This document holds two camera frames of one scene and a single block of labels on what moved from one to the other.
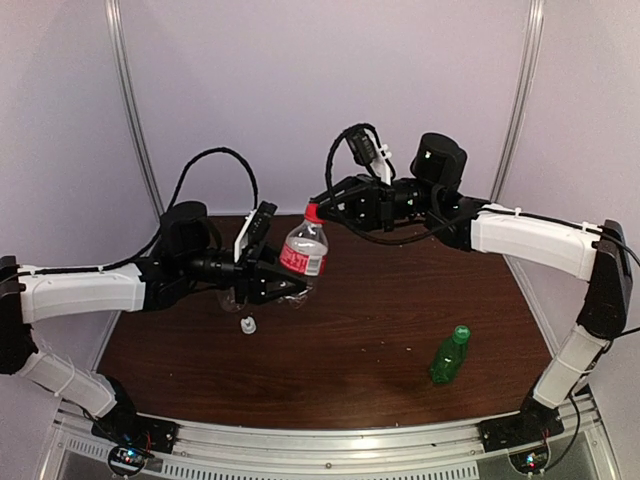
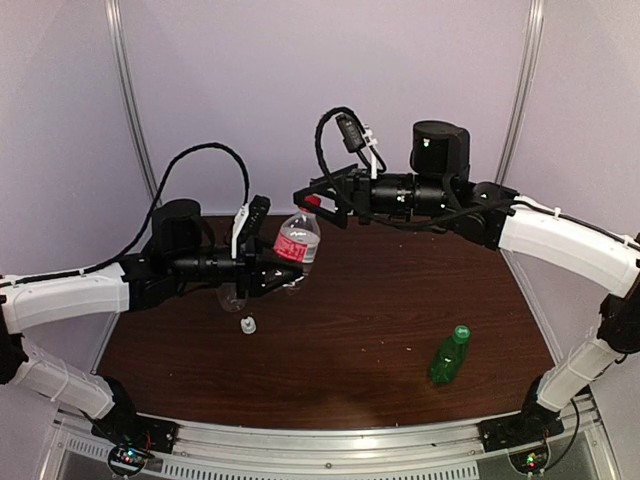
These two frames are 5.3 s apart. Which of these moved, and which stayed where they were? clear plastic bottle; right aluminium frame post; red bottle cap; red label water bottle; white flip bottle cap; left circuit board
Moved: red label water bottle; red bottle cap
Stayed: white flip bottle cap; clear plastic bottle; right aluminium frame post; left circuit board
